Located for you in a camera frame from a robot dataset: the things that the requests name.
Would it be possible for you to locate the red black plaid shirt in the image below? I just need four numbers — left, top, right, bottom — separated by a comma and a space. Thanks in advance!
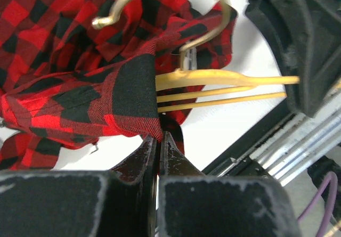
1, 0, 222, 170

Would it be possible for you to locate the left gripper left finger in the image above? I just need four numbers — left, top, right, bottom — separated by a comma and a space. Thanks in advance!
1, 137, 157, 236

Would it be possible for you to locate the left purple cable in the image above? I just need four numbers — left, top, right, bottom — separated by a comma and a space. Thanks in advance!
297, 171, 337, 227

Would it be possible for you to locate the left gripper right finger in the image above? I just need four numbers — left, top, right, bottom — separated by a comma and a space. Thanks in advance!
157, 132, 301, 236

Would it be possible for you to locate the aluminium rail frame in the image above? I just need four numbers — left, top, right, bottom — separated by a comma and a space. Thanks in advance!
203, 91, 340, 186

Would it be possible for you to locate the yellow velvet hanger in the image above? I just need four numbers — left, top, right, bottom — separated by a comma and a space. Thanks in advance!
92, 0, 300, 116

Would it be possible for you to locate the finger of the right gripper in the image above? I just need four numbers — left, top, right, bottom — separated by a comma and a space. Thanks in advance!
245, 0, 340, 117

